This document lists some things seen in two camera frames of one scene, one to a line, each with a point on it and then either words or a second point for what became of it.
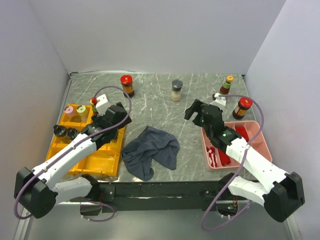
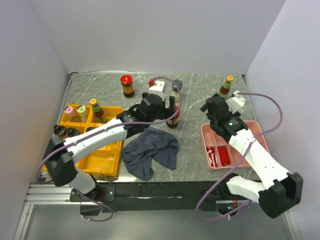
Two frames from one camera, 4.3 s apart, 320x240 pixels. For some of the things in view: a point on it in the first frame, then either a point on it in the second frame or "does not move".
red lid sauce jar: [244, 103] → [173, 123]
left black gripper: [128, 120] → [167, 113]
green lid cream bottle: [82, 111] does not move
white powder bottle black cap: [72, 133] does not move
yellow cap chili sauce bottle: [225, 88] does not move
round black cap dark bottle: [59, 130] does not move
